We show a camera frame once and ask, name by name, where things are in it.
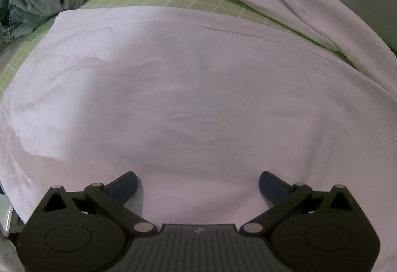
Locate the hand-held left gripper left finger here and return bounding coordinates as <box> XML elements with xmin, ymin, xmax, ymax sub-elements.
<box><xmin>37</xmin><ymin>171</ymin><xmax>156</xmax><ymax>234</ymax></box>

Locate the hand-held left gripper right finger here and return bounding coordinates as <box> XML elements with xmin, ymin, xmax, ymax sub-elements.
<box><xmin>243</xmin><ymin>171</ymin><xmax>361</xmax><ymax>235</ymax></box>

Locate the white shirt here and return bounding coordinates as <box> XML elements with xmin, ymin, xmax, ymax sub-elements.
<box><xmin>0</xmin><ymin>0</ymin><xmax>397</xmax><ymax>272</ymax></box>

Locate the teal striped garment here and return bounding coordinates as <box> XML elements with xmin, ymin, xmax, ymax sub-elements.
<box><xmin>0</xmin><ymin>0</ymin><xmax>59</xmax><ymax>44</ymax></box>

